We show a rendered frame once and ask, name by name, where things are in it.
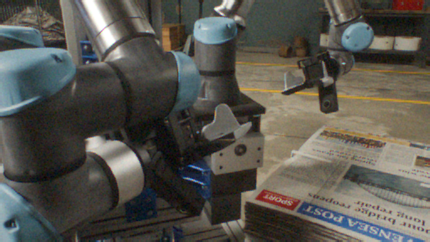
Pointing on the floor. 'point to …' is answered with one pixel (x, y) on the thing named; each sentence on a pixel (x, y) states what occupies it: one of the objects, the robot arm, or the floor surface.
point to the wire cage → (41, 21)
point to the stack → (344, 192)
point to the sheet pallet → (174, 37)
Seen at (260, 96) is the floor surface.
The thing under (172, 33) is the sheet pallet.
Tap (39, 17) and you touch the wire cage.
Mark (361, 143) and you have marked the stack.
